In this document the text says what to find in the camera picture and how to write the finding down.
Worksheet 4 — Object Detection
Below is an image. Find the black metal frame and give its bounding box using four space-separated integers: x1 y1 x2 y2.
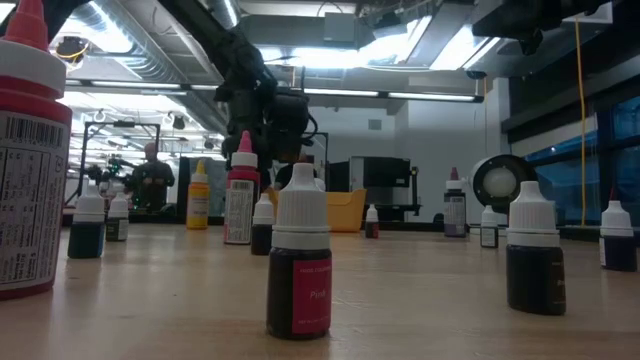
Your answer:
77 121 162 207

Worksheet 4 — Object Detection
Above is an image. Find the white spotlight lamp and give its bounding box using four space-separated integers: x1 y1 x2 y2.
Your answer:
469 153 540 237

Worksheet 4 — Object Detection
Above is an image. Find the large yellow food coloring bottle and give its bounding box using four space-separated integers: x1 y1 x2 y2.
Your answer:
185 159 211 231

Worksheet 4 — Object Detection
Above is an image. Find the small green dropper bottle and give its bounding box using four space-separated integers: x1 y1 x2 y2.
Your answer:
105 192 130 243

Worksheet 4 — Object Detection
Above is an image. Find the large purple food coloring bottle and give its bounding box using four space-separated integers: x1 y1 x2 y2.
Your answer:
443 166 468 239

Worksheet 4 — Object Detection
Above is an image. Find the grey ceiling box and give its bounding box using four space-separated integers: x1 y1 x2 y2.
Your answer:
323 12 357 44

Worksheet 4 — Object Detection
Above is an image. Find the small pink dropper bottle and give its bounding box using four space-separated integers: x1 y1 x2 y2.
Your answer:
265 162 334 341

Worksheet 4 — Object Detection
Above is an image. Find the large red food coloring bottle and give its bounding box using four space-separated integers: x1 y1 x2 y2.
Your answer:
0 0 74 301

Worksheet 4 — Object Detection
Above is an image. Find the small red dropper bottle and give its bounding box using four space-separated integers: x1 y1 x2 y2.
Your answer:
364 203 380 240

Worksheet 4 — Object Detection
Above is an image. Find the small dark dropper bottle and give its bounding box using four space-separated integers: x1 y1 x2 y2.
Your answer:
250 192 276 257

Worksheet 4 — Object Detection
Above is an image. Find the small violet dropper bottle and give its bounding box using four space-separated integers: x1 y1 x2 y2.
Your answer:
598 200 639 273

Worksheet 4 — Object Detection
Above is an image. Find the small brown dropper bottle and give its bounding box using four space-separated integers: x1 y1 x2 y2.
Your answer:
505 180 568 317

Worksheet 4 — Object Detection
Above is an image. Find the small black dropper bottle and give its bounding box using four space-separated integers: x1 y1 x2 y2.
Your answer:
479 205 500 250

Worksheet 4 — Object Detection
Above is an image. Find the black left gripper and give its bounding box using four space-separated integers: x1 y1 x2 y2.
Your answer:
214 74 316 191

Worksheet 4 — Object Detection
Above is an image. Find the yellow plastic bin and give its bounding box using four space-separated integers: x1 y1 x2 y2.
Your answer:
263 187 368 234

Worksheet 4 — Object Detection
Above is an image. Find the ceiling cord reel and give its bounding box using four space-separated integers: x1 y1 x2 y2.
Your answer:
53 34 91 69

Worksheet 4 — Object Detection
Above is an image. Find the large pink food coloring bottle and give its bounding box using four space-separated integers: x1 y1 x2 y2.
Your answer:
223 130 262 246

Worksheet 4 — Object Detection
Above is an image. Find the black and white cabinet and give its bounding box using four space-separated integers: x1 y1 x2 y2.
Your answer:
349 156 412 207

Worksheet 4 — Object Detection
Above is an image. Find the ceiling light strip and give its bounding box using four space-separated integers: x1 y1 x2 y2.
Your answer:
302 87 485 104
64 78 221 94

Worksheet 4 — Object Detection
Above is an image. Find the small teal dropper bottle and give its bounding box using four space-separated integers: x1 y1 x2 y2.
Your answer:
67 183 107 260

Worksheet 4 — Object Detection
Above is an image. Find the black aluminium table frame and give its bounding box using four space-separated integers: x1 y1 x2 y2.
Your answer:
62 212 640 246

